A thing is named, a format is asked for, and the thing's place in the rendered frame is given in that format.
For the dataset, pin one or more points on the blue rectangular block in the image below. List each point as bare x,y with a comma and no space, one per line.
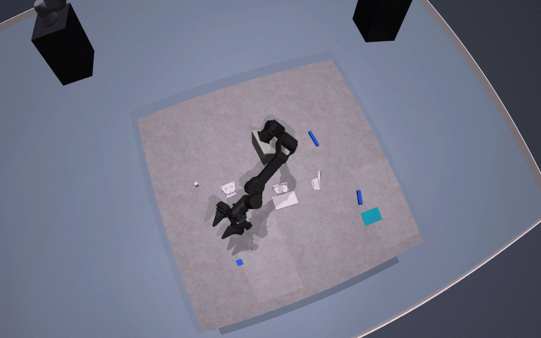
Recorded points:
313,138
359,197

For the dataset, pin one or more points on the teal flat rectangular plate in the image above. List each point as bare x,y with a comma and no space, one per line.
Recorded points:
371,216

